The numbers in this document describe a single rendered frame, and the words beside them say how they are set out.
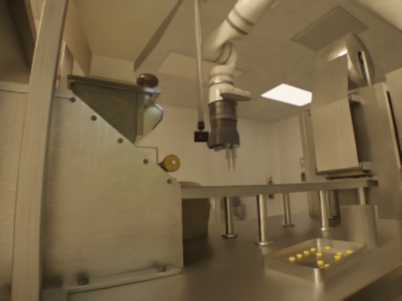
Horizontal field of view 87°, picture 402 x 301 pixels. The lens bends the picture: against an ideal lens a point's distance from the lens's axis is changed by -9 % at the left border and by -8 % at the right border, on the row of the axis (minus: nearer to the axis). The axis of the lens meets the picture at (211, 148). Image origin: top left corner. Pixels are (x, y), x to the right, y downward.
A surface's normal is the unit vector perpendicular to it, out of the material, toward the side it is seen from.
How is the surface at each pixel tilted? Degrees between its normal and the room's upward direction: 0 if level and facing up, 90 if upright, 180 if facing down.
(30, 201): 90
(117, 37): 114
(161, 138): 90
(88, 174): 90
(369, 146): 90
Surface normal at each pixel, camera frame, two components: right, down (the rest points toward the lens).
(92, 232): 0.51, -0.18
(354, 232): -0.83, -0.07
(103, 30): 0.48, 0.23
